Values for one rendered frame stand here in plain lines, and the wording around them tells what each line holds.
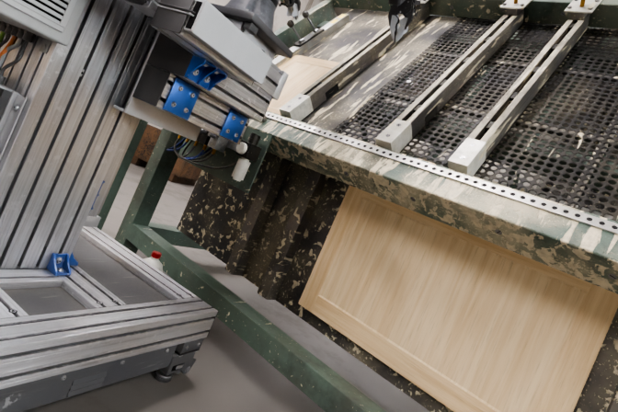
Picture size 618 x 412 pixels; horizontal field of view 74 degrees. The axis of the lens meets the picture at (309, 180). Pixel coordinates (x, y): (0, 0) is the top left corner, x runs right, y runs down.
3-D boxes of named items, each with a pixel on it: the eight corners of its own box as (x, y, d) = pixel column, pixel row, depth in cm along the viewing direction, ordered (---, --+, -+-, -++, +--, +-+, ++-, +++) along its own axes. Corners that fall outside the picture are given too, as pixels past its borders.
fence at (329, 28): (221, 103, 197) (218, 96, 194) (343, 19, 241) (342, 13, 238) (227, 106, 194) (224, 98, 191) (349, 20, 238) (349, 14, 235)
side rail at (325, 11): (197, 103, 216) (188, 85, 209) (328, 16, 267) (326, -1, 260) (203, 106, 212) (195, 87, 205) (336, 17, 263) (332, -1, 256)
